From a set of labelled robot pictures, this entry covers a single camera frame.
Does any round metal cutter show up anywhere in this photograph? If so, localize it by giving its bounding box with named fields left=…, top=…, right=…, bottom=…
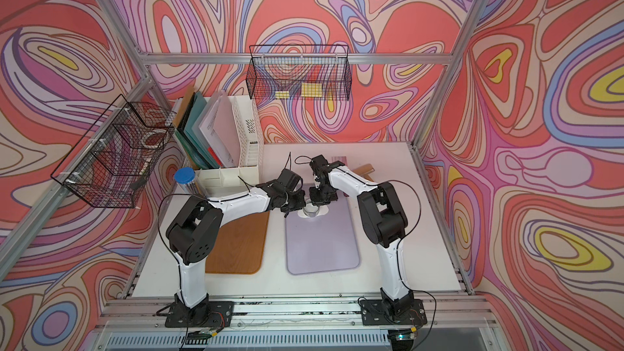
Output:
left=302, top=204, right=321, bottom=218

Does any white dough piece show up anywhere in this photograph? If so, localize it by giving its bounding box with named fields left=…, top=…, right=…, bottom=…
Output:
left=297, top=206, right=329, bottom=221

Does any wooden dough roller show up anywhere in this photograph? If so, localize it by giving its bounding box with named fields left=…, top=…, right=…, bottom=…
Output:
left=353, top=163, right=375, bottom=184

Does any lilac plastic cutting mat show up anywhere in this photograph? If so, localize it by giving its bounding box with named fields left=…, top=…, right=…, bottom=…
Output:
left=285, top=192, right=360, bottom=276

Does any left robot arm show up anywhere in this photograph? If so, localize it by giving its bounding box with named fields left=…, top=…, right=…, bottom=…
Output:
left=165, top=168, right=306, bottom=310

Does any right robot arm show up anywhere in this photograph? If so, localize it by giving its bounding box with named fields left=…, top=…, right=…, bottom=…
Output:
left=309, top=155, right=414, bottom=315

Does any brown wooden tray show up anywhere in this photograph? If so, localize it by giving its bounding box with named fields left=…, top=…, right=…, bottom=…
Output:
left=205, top=212, right=270, bottom=275

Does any white file organizer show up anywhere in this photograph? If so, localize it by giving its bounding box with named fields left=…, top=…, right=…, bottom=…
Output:
left=172, top=89, right=264, bottom=196

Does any white paper folder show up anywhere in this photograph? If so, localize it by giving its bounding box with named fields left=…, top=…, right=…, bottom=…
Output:
left=199, top=91, right=241, bottom=168

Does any blue lid clear jar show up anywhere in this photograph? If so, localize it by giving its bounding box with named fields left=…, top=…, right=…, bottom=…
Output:
left=174, top=167, right=206, bottom=198

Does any yellow sticky note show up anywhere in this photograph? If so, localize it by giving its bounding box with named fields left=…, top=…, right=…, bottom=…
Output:
left=301, top=82, right=324, bottom=98

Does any green folder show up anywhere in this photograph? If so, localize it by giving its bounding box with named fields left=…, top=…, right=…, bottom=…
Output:
left=178, top=92, right=220, bottom=169

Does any black wire basket back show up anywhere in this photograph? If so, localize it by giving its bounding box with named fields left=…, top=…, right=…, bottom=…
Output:
left=245, top=43, right=353, bottom=102

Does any black wire basket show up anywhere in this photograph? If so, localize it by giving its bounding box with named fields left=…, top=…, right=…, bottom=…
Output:
left=245, top=43, right=353, bottom=102
left=50, top=96, right=174, bottom=209

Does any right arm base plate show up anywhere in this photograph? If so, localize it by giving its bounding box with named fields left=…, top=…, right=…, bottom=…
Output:
left=357, top=297, right=428, bottom=328

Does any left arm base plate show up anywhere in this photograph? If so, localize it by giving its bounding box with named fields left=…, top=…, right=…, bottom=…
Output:
left=165, top=299, right=234, bottom=328

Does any black wire basket left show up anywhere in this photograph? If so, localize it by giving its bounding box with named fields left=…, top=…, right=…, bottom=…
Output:
left=50, top=96, right=174, bottom=209

